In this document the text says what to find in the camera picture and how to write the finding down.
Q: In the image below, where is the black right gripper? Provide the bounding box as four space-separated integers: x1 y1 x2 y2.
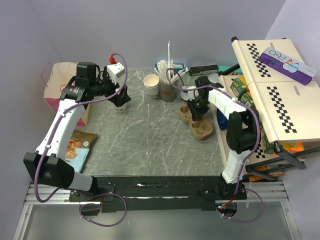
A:
186 95 210 121

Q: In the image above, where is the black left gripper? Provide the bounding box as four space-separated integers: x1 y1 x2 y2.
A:
90 66 131 107

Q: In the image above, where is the brown pulp cup carrier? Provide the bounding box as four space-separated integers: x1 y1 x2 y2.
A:
178 104 214 140

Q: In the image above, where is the grey straw holder cup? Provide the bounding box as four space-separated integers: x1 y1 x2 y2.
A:
159 79 177 103

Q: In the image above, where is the pink white paper bag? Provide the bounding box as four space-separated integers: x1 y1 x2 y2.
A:
40 62 91 127

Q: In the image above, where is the white paper cup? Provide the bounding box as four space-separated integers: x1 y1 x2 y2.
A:
115 103 128 113

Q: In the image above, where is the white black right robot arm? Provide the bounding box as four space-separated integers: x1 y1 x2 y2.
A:
187 76 261 199

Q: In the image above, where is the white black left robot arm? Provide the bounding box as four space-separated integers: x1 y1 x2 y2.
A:
23 58 131 201

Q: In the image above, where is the blue snack packet right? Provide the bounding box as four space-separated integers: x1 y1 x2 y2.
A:
216 109 228 131

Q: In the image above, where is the stack of white paper cups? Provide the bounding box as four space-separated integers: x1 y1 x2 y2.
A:
143 74 160 99

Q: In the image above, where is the black rectangular box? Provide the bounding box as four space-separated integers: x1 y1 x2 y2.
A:
188 64 219 76

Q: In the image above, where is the green box upper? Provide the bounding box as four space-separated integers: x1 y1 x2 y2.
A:
230 76 248 99

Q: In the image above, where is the green box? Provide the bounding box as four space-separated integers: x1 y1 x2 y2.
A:
230 76 248 99
240 91 256 109

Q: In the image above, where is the blue white box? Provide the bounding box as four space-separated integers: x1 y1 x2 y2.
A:
154 61 188 72

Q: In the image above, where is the bundle of wrapped straws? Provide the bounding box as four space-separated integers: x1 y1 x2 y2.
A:
154 68 189 84

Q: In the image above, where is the green box lower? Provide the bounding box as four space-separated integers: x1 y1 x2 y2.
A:
240 91 256 109

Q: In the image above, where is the tall wrapped straw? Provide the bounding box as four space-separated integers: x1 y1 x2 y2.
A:
167 41 172 77

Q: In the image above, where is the brown blue snack packet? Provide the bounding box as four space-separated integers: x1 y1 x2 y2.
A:
64 129 98 172

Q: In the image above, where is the green orange juice carton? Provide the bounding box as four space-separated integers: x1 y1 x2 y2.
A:
261 134 276 155

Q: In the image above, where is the cream checkered folding board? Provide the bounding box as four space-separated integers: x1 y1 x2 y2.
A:
212 37 320 173

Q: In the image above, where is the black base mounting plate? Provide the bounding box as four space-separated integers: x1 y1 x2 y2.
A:
69 176 247 213

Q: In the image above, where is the purple white R&O box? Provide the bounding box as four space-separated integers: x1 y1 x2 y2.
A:
259 47 317 85

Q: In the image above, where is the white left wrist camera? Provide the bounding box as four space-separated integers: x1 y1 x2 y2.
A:
106 57 125 82

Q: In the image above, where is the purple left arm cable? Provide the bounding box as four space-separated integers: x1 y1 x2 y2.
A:
33 52 129 227

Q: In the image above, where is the aluminium rail frame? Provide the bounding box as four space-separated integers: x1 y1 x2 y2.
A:
14 182 301 240

